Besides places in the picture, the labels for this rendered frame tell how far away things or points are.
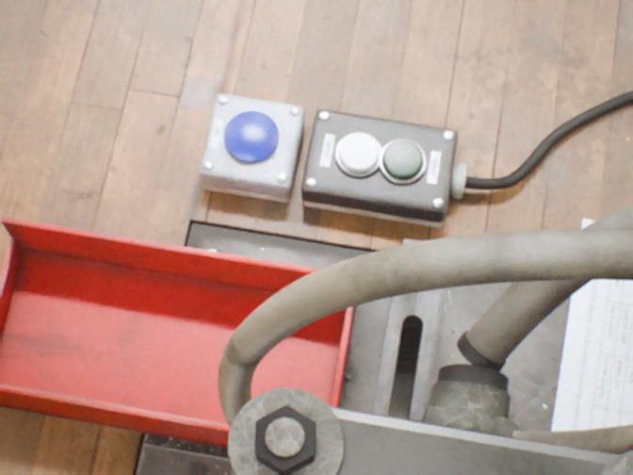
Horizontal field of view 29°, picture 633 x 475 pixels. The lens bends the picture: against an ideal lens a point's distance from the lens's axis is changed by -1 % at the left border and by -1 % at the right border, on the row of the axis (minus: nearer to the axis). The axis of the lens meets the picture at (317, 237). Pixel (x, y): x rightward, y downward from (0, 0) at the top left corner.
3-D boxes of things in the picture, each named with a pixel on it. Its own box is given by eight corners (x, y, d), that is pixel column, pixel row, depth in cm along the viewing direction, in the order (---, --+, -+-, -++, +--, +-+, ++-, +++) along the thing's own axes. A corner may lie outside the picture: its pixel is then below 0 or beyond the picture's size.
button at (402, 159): (384, 148, 91) (386, 137, 89) (423, 155, 90) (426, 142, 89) (379, 184, 90) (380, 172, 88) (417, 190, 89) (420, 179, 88)
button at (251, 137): (231, 117, 92) (229, 105, 90) (284, 125, 91) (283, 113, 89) (220, 165, 90) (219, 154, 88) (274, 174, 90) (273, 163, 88)
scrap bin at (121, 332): (21, 245, 90) (1, 215, 84) (357, 302, 88) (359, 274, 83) (-22, 402, 86) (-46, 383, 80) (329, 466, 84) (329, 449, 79)
